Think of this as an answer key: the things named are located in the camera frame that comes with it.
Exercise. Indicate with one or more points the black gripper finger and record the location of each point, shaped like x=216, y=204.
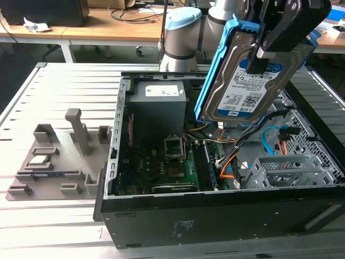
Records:
x=252, y=10
x=302, y=27

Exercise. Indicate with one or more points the hard disk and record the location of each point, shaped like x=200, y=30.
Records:
x=242, y=89

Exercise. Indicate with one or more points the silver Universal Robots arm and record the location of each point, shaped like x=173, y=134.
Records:
x=183, y=40

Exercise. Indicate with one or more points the grey metal disk bay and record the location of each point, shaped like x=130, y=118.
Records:
x=283, y=172

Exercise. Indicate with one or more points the small white box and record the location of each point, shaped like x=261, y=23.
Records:
x=335, y=32

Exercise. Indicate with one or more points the wooden desk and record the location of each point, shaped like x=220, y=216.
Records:
x=331, y=44
x=107, y=29

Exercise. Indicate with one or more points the blue and white box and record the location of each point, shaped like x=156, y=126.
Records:
x=337, y=13

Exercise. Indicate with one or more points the black caster wheel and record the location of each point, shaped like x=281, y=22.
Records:
x=139, y=51

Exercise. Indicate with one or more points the grey power supply unit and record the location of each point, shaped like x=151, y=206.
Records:
x=156, y=113

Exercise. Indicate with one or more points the brown cardboard box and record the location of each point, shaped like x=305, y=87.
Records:
x=99, y=3

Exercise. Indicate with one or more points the blue RAM slot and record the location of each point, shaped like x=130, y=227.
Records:
x=211, y=170

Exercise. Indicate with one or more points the black RAM slot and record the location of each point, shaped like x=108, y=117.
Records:
x=199, y=167

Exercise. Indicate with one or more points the CPU socket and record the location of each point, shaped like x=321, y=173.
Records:
x=176, y=172

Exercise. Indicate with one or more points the green motherboard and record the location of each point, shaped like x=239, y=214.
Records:
x=151, y=167

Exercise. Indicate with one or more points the black graphics card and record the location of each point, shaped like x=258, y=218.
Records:
x=172, y=188

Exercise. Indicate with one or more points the large black box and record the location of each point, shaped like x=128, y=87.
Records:
x=48, y=13

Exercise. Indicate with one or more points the black open PC case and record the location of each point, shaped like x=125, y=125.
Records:
x=215, y=221

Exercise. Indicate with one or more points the crumpled white paper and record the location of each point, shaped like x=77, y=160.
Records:
x=35, y=25

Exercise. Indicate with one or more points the grey parts rack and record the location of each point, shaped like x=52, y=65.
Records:
x=67, y=167

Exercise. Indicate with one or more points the silver CPU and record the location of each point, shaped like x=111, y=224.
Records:
x=37, y=160

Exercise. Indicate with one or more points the blue RAM stick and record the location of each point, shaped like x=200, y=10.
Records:
x=47, y=175

